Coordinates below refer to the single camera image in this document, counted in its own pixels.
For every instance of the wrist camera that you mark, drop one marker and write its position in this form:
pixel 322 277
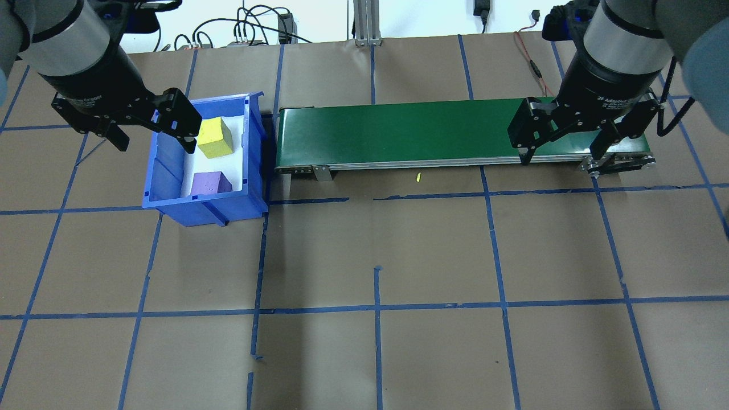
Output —
pixel 142 23
pixel 561 25

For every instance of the white foam pad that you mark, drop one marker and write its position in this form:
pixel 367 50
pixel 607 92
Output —
pixel 219 165

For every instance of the black power brick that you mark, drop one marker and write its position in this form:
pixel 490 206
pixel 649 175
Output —
pixel 285 25

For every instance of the yellow foam block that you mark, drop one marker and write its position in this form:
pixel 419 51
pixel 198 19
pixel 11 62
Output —
pixel 215 136

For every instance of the black power adapter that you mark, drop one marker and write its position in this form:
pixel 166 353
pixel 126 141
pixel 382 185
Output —
pixel 482 10

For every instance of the grey terminal block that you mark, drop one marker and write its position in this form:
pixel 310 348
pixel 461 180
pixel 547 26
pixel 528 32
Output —
pixel 245 42

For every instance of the green conveyor belt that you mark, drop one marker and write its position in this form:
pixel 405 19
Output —
pixel 398 136

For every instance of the aluminium profile post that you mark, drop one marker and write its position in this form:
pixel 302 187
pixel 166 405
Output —
pixel 367 23

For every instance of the blue plastic storage bin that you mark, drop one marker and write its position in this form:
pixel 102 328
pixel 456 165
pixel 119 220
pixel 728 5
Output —
pixel 199 213

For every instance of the purple foam block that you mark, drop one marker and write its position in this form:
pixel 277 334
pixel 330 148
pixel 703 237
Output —
pixel 209 184

